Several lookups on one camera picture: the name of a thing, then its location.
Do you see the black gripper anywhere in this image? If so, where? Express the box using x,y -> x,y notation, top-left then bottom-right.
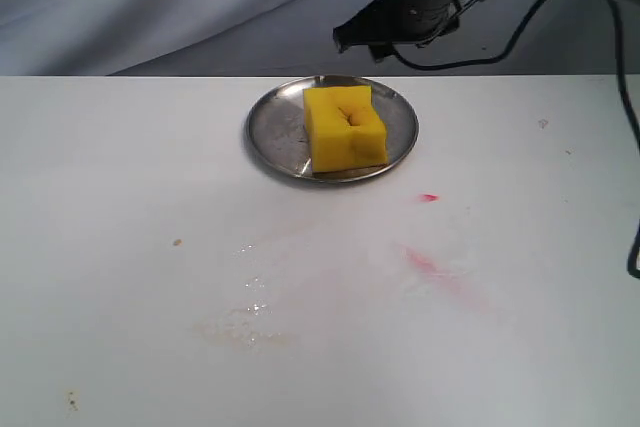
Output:
333,0 -> 454,64

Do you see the yellow sponge block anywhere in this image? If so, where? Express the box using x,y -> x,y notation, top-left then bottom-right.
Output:
303,85 -> 388,174

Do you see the round stainless steel plate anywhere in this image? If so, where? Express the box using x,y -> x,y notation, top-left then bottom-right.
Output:
244,76 -> 419,183

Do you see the grey backdrop cloth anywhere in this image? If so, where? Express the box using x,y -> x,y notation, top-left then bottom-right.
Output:
1,0 -> 615,76

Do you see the black cable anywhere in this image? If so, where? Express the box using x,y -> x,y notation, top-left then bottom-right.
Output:
352,0 -> 640,279

